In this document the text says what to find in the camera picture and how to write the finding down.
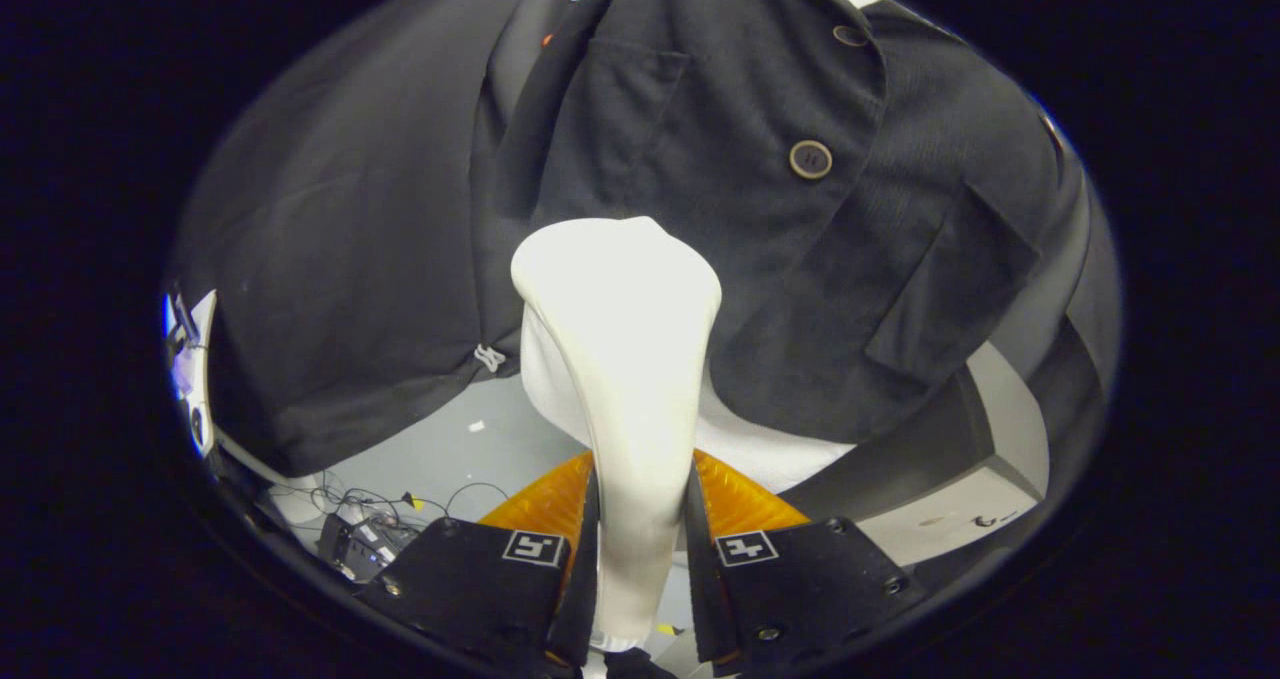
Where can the beige cabinet with grey top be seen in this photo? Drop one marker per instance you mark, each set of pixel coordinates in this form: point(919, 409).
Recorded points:
point(950, 519)

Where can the black electronics box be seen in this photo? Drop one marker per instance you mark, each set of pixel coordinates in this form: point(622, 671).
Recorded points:
point(365, 544)

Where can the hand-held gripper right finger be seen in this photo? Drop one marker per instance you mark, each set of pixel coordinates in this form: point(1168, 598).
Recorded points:
point(800, 589)

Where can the white dress form mannequin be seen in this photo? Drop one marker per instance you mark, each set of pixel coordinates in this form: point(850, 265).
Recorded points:
point(770, 449)

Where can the white garment steamer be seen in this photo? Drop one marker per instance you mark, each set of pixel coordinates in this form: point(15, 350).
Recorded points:
point(620, 339)

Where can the black suit jacket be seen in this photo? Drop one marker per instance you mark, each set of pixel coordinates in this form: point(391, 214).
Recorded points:
point(750, 259)

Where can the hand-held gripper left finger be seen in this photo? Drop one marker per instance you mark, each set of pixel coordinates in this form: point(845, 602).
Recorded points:
point(470, 589)

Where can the black backdrop cloth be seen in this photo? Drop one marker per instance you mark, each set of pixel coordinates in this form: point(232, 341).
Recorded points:
point(330, 259)

